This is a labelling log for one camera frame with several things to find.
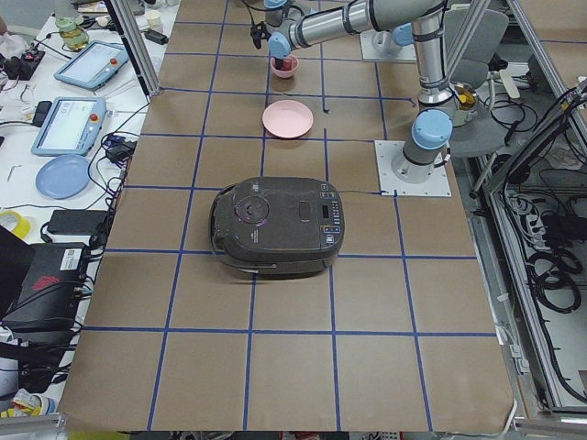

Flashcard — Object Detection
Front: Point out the red apple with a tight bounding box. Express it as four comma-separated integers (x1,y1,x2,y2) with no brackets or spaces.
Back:
279,59,293,72

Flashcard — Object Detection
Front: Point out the dark grey rice cooker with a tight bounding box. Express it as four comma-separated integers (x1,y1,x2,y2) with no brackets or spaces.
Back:
208,177,345,276

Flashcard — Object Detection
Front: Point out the green glass bottle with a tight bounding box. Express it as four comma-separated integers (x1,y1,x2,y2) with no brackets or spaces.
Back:
55,16,89,51

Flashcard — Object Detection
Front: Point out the grey office chair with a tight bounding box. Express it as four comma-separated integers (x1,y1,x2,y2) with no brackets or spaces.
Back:
449,9,509,158

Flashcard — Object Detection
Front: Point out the black power adapter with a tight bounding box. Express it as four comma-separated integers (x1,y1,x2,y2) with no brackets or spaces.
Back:
47,210,106,236

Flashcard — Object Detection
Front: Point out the blue teach pendant near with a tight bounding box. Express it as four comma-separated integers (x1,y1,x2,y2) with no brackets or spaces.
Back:
30,97,106,157

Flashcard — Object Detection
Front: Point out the black computer box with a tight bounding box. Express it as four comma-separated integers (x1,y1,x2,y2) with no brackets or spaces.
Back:
1,243,90,333

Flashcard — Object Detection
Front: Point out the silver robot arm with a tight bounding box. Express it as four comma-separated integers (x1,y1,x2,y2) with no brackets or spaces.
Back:
260,1,457,183
373,23,414,54

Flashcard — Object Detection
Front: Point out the pink bowl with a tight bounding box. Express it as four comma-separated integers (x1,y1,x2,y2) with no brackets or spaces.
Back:
270,55,299,79

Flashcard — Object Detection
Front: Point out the blue teach pendant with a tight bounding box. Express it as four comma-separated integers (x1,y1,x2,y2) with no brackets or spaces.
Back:
53,41,129,91
30,97,106,157

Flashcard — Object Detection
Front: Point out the yellow tape roll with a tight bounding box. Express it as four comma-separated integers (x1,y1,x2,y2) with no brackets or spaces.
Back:
0,210,31,239

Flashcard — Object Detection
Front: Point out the pink plate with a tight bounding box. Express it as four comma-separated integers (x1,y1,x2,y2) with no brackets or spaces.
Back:
261,100,314,139

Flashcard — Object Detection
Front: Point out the aluminium frame post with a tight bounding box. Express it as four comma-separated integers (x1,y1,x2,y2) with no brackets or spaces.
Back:
105,0,161,97

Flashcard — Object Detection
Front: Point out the blue teach pendant far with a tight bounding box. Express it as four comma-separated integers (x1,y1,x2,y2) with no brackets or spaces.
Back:
53,41,129,91

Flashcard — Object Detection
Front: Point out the blue plate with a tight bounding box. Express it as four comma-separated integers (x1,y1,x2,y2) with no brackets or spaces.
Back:
35,154,90,200

